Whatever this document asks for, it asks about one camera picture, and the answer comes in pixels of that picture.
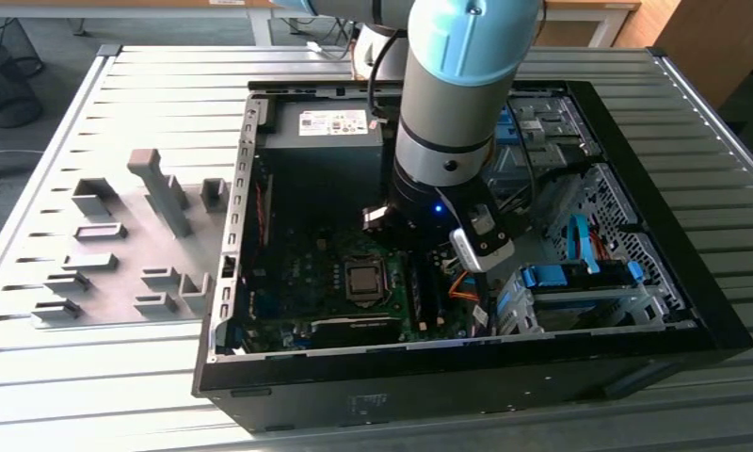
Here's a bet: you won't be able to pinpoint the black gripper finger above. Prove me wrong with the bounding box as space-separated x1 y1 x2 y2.
359 202 396 237

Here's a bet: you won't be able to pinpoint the CPU socket with metal cover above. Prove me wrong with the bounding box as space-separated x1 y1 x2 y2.
340 253 395 307

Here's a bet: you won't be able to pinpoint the grey power supply unit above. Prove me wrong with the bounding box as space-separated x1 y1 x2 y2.
258 99 386 225

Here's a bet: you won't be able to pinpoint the green motherboard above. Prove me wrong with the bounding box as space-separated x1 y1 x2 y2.
244 218 488 352

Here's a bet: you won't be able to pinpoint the blue drive latch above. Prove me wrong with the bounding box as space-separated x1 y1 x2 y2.
494 105 522 148

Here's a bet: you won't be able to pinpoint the black graphics card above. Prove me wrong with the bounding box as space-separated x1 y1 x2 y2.
307 315 403 347

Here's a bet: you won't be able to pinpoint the hard disk in blue carrier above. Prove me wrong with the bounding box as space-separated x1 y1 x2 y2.
519 261 646 291

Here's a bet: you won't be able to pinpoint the metal drive cage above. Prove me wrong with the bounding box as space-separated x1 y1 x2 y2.
486 91 604 203

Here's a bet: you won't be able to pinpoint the metal disk bay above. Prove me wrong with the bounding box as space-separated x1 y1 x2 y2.
492 282 667 333

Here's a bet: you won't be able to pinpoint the black PC case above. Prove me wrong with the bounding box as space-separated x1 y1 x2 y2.
191 79 753 433

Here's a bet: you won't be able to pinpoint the grey parts rack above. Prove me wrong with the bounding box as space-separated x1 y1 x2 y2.
30 148 234 331

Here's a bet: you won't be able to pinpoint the brown wooden cabinet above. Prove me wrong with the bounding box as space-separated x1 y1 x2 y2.
614 0 753 110

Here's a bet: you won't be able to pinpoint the black mesh wastebasket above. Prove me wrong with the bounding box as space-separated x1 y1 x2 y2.
0 16 47 129

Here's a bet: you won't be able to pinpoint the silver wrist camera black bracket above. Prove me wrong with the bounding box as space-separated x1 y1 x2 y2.
436 186 518 275

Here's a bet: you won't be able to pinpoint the orange wires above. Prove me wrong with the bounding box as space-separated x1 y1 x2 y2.
446 270 483 302

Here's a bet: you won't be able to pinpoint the black camera cable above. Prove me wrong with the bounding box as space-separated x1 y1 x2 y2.
506 101 540 227

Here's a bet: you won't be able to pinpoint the black cable bundle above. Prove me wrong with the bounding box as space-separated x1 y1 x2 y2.
495 162 595 222

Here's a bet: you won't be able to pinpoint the blue flat data wire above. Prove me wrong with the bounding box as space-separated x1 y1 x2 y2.
567 214 604 274

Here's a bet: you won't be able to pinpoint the black cable white plug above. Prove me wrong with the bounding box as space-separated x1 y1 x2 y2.
307 27 411 127

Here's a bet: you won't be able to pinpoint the white frame desk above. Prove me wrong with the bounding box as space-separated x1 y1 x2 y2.
248 0 642 48

